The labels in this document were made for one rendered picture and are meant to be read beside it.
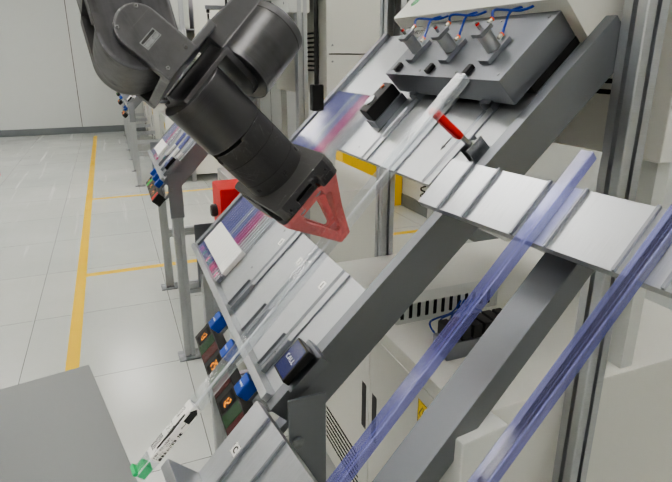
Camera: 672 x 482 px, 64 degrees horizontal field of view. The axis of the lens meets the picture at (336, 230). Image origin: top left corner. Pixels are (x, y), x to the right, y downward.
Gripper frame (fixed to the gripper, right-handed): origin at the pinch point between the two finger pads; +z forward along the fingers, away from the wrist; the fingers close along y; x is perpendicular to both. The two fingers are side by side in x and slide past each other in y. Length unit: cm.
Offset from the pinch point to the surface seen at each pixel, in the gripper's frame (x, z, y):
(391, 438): 19, 65, 31
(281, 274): 6.8, 21.7, 36.1
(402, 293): -1.5, 21.3, 9.1
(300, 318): 10.1, 19.9, 21.5
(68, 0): -108, -14, 892
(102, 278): 69, 75, 255
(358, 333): 6.4, 20.3, 9.9
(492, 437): 6.2, 19.5, -14.6
